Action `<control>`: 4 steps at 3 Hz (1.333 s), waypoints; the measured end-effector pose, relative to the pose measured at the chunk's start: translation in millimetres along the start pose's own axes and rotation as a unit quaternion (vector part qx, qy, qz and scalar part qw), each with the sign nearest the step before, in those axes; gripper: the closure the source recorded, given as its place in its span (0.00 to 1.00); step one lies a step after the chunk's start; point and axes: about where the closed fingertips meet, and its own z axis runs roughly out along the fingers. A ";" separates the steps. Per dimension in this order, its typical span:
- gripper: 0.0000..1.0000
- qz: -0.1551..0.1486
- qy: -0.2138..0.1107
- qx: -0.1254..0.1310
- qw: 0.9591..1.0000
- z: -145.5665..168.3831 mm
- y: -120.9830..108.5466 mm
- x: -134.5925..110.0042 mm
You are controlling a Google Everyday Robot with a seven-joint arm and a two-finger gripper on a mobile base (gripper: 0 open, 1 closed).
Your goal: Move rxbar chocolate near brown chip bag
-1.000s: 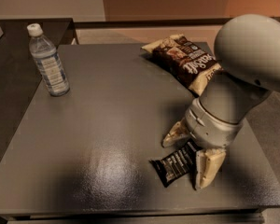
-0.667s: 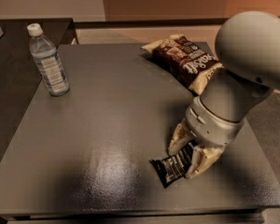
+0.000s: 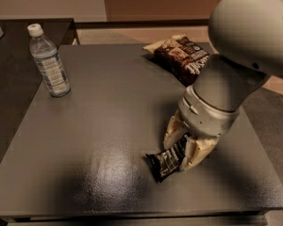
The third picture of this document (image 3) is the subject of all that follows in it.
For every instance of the clear plastic water bottle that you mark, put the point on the clear plastic water bottle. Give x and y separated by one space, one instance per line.
46 56

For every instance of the black rxbar chocolate wrapper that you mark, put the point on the black rxbar chocolate wrapper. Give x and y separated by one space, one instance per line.
165 163

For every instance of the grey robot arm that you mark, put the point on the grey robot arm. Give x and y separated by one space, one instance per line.
248 38

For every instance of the silver grey gripper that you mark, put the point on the silver grey gripper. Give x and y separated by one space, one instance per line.
205 118

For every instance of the brown chip bag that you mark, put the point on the brown chip bag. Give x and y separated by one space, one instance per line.
180 56

